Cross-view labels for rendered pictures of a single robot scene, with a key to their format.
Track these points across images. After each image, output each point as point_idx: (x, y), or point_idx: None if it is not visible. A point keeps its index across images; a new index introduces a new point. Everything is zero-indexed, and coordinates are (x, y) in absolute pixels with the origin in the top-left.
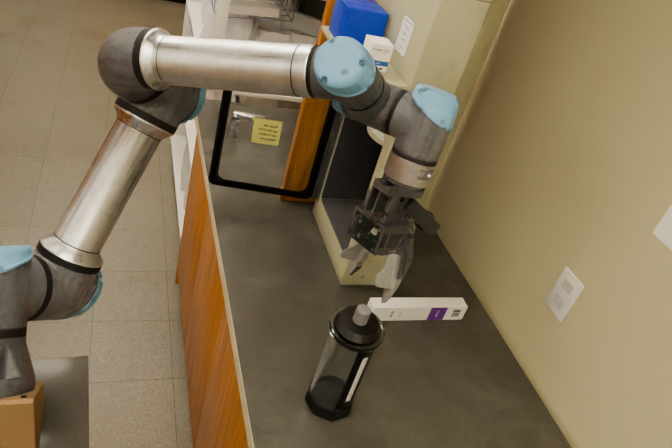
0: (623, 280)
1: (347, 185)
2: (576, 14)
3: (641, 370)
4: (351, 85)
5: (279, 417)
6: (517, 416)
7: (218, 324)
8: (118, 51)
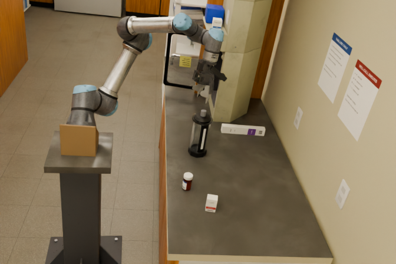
0: (311, 105)
1: None
2: (302, 4)
3: (314, 138)
4: (182, 26)
5: (177, 154)
6: (276, 165)
7: None
8: (121, 23)
